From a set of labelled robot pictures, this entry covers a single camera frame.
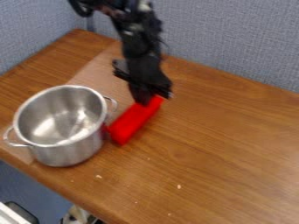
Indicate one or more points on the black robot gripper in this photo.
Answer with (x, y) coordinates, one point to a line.
(140, 66)

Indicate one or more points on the red rectangular block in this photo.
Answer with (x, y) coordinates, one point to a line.
(132, 120)

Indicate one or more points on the stainless steel pot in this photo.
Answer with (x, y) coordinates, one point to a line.
(60, 124)

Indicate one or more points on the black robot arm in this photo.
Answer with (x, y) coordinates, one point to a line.
(137, 27)

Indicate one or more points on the white and black floor object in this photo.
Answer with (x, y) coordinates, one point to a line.
(79, 216)

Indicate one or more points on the black and white chair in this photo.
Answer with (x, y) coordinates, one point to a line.
(15, 214)

